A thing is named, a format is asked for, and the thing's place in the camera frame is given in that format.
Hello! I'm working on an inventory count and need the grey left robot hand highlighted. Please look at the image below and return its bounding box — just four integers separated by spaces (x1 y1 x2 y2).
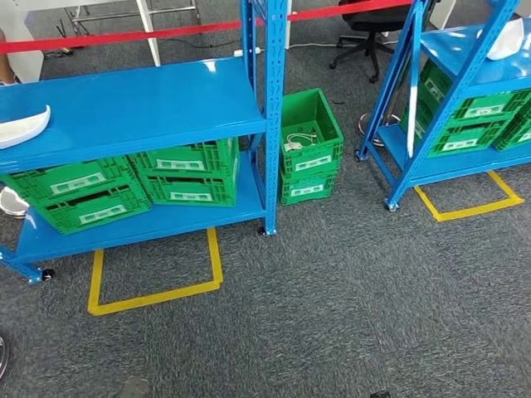
113 376 150 398

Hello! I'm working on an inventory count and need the white elongated plastic part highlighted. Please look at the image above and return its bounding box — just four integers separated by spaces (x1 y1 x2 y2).
0 104 52 150

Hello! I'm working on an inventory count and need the green open plastic crate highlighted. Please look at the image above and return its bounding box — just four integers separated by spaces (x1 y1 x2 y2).
279 88 344 180

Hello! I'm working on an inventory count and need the blue metal shelf rack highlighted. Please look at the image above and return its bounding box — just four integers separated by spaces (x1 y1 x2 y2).
353 0 531 213
0 0 289 285

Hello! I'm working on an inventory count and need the red barrier belt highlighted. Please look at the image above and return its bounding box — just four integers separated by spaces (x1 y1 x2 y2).
0 0 412 56

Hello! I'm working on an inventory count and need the white post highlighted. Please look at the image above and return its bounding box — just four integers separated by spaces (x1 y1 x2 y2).
284 0 293 51

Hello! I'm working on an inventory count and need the black office chair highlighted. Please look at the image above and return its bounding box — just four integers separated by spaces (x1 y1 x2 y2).
329 0 441 85

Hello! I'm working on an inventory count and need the chrome table frame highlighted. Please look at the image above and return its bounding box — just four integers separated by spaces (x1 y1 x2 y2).
64 0 202 37

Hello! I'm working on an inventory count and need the white cable bundle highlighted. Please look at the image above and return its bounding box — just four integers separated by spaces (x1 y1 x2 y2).
284 133 319 153

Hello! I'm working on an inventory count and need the chrome round base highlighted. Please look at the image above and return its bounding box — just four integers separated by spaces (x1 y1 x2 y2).
0 186 31 220
357 112 402 148

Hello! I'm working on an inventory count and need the white panel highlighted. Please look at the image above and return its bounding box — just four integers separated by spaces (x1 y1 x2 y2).
0 0 45 85

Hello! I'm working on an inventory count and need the white table leg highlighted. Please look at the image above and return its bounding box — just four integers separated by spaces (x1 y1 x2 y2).
134 0 162 68

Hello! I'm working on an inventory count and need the white curved plastic part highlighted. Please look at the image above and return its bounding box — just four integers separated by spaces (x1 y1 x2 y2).
476 17 526 62

